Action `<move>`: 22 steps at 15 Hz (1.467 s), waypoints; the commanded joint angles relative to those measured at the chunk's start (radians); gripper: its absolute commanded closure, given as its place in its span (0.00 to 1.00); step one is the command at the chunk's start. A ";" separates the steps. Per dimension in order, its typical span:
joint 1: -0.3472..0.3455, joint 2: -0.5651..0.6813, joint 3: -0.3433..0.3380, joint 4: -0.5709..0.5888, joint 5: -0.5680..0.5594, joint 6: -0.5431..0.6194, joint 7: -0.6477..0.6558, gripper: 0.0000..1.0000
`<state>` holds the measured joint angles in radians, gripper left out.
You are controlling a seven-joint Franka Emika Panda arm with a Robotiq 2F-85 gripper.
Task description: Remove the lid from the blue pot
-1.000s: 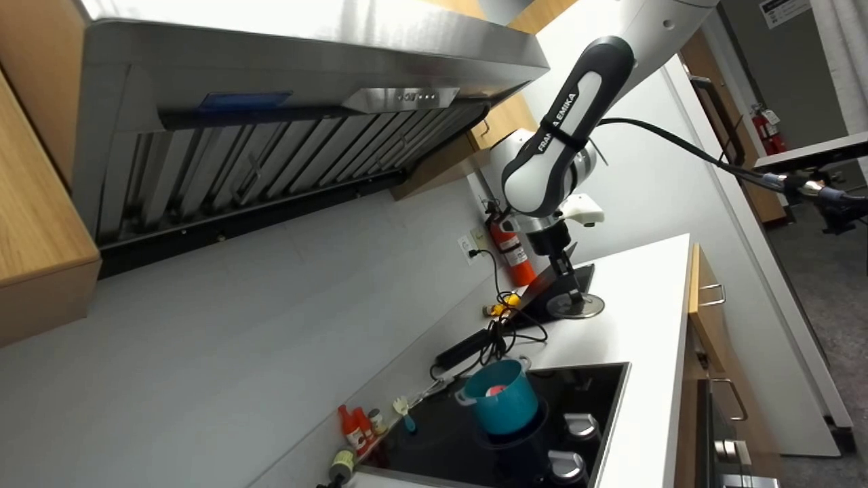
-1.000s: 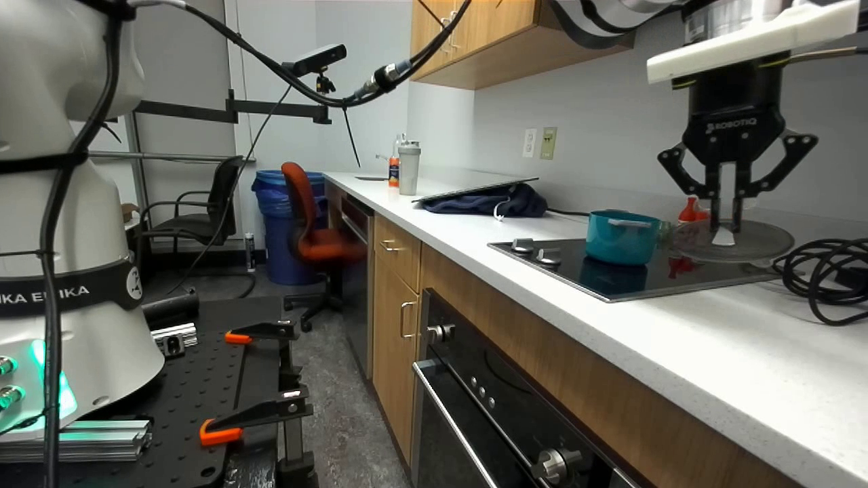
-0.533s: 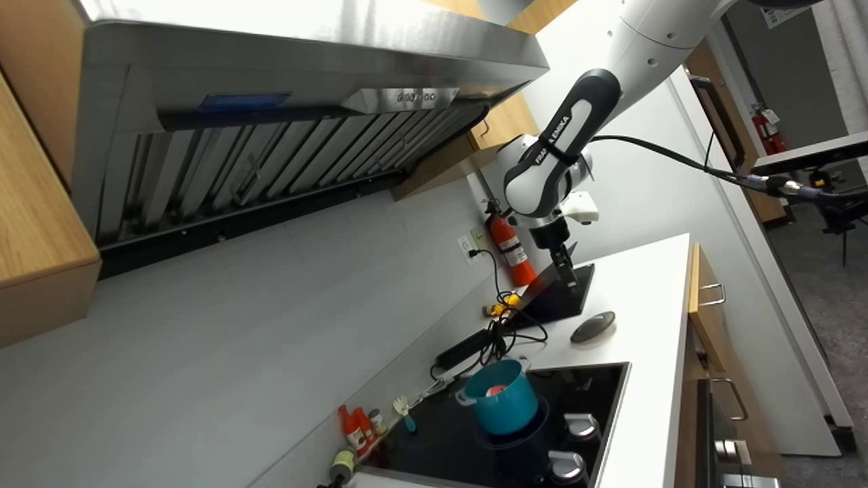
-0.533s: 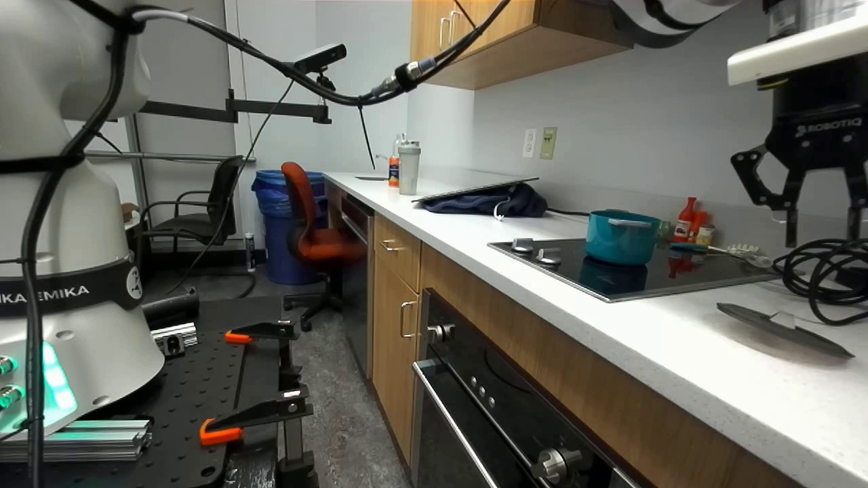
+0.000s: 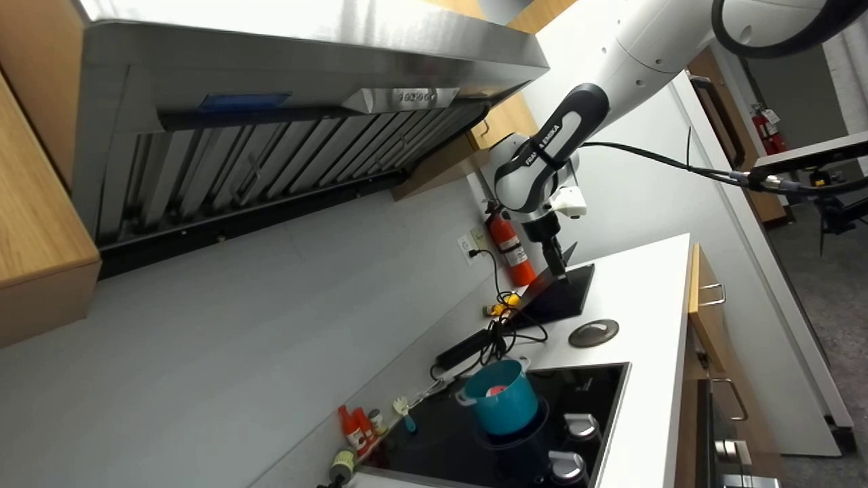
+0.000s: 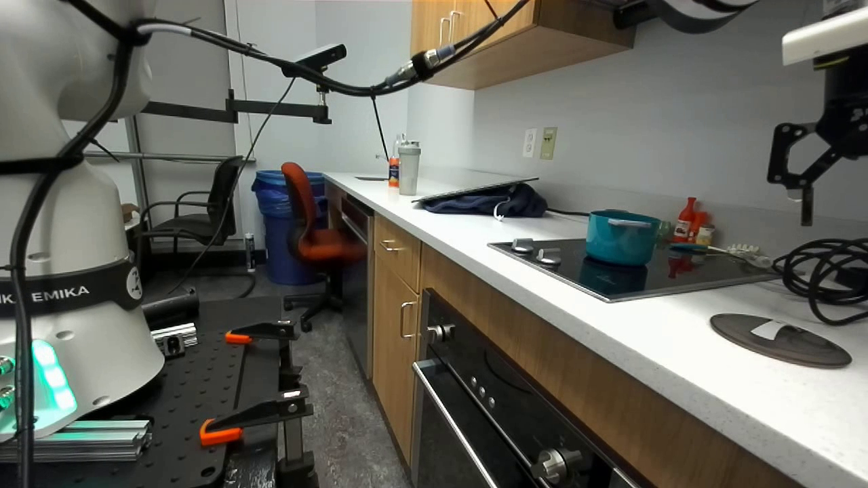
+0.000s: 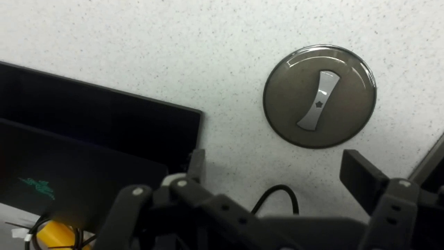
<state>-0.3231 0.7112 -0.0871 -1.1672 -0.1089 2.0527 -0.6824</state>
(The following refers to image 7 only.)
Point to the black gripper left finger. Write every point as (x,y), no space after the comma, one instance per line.
(196,167)

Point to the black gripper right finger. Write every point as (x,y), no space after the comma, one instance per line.
(363,178)

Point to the grey pot lid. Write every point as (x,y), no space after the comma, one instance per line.
(287,115)

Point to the black laptop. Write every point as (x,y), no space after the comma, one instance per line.
(92,119)

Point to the yellow tape bundle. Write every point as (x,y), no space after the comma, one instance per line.
(56,233)

